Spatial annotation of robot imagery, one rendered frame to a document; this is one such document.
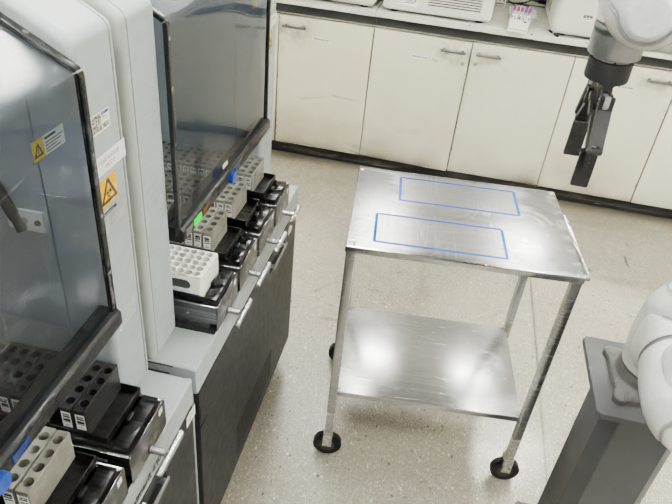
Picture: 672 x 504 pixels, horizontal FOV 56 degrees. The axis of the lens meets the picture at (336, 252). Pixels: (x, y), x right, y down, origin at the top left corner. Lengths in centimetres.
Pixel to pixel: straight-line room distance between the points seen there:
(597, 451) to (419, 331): 78
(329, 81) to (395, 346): 190
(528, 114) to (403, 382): 199
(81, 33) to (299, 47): 272
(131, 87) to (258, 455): 138
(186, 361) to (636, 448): 103
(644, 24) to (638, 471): 108
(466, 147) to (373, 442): 198
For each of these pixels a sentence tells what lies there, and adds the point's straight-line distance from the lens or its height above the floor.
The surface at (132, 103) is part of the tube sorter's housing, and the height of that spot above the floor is 130.
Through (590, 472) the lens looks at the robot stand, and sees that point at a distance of 172.
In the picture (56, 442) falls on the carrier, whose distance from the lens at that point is 111.
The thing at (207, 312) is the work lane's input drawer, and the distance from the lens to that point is 141.
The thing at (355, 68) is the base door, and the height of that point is 59.
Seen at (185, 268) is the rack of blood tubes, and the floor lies 86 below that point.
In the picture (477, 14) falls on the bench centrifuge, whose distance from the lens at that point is 345.
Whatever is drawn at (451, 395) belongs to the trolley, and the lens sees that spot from 201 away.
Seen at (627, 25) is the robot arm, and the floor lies 151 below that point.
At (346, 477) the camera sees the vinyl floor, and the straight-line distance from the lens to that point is 211.
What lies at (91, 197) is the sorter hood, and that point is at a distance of 98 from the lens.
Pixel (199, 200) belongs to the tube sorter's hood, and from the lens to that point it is 139.
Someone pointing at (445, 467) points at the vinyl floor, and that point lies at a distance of 220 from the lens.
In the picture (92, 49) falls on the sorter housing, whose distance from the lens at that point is 97.
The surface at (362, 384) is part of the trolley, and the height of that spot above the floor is 28.
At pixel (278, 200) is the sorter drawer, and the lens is 179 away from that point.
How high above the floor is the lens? 170
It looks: 34 degrees down
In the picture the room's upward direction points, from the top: 6 degrees clockwise
